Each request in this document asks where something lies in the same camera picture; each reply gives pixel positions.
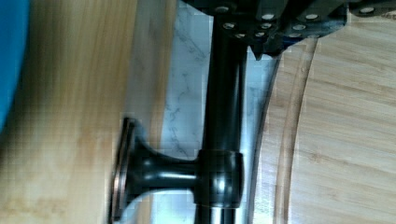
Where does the blue plate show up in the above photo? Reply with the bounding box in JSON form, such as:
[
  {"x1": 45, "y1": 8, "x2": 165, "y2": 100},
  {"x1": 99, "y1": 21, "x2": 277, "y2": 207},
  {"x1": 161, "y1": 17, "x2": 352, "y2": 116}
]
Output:
[{"x1": 0, "y1": 0, "x2": 30, "y2": 130}]

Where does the bamboo cutting board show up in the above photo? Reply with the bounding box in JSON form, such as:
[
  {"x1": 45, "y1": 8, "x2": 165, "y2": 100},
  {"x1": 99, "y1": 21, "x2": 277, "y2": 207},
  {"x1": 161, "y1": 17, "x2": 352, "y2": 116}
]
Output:
[{"x1": 252, "y1": 12, "x2": 396, "y2": 224}]

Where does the wooden drawer with black handle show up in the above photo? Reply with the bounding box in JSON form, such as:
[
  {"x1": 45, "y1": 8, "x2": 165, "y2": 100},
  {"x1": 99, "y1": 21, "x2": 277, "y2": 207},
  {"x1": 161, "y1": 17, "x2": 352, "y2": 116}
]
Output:
[{"x1": 1, "y1": 0, "x2": 240, "y2": 224}]

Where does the black gripper finger with screws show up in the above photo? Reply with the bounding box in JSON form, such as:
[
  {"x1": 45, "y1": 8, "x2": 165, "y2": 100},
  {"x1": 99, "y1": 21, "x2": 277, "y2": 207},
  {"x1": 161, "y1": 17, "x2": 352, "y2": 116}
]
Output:
[{"x1": 182, "y1": 0, "x2": 396, "y2": 58}]

